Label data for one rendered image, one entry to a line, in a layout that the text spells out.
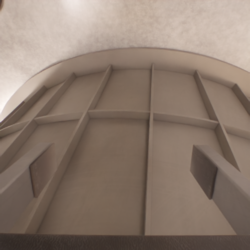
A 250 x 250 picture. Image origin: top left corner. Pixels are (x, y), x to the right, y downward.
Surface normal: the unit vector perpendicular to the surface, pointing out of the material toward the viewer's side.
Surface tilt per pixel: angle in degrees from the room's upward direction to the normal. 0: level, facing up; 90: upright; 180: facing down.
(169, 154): 90
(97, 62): 0
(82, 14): 0
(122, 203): 90
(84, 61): 0
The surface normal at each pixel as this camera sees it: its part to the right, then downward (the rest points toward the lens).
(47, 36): -0.13, 0.62
